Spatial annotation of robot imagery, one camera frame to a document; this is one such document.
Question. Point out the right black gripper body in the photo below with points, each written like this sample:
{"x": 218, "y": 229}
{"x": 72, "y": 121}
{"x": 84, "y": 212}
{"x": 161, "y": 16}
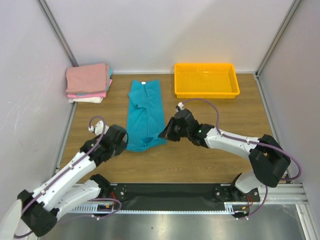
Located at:
{"x": 173, "y": 128}

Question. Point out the teal t shirt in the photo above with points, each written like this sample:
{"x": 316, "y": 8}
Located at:
{"x": 145, "y": 118}

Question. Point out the bright pink folded shirt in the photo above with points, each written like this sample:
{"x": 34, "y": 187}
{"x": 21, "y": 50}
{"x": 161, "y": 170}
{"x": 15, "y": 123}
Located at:
{"x": 74, "y": 96}

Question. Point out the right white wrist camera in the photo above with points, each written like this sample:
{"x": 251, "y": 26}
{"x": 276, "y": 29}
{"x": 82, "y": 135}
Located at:
{"x": 179, "y": 107}

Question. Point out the left aluminium corner post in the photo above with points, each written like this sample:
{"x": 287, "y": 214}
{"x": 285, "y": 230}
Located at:
{"x": 44, "y": 7}

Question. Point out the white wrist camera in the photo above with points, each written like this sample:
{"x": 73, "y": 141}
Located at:
{"x": 100, "y": 128}
{"x": 179, "y": 107}

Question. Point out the white slotted cable duct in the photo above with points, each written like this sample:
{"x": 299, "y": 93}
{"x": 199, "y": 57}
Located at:
{"x": 92, "y": 208}

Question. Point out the white folded shirt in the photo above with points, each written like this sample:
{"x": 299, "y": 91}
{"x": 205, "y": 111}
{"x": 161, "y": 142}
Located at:
{"x": 94, "y": 100}

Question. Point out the dusty pink folded shirt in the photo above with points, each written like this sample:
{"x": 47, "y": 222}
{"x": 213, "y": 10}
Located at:
{"x": 87, "y": 79}

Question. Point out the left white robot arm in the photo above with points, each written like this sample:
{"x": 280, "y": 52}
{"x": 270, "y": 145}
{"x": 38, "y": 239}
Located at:
{"x": 44, "y": 206}

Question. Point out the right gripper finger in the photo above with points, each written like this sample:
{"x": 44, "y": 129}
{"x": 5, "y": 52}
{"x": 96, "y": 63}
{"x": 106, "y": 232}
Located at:
{"x": 171, "y": 126}
{"x": 166, "y": 134}

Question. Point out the light blue folded shirt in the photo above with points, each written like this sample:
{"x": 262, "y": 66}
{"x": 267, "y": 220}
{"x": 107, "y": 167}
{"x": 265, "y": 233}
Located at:
{"x": 109, "y": 75}

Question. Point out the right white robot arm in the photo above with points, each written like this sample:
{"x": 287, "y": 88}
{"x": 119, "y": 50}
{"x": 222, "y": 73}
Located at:
{"x": 268, "y": 160}

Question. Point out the aluminium frame rail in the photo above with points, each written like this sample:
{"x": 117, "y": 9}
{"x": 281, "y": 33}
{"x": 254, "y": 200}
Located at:
{"x": 288, "y": 193}

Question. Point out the yellow plastic tray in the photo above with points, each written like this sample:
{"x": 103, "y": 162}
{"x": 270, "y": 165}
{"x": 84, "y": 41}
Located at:
{"x": 205, "y": 81}

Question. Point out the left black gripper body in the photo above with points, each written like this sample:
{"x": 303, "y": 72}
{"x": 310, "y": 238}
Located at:
{"x": 118, "y": 148}

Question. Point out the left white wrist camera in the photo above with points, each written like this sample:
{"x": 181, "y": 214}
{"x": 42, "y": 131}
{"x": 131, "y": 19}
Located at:
{"x": 100, "y": 128}

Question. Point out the aluminium corner post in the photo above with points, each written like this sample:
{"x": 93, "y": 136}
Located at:
{"x": 278, "y": 36}
{"x": 44, "y": 7}

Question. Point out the right aluminium corner post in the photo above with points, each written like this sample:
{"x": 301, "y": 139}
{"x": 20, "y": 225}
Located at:
{"x": 278, "y": 36}

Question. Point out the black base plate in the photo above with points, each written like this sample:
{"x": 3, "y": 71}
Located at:
{"x": 178, "y": 196}

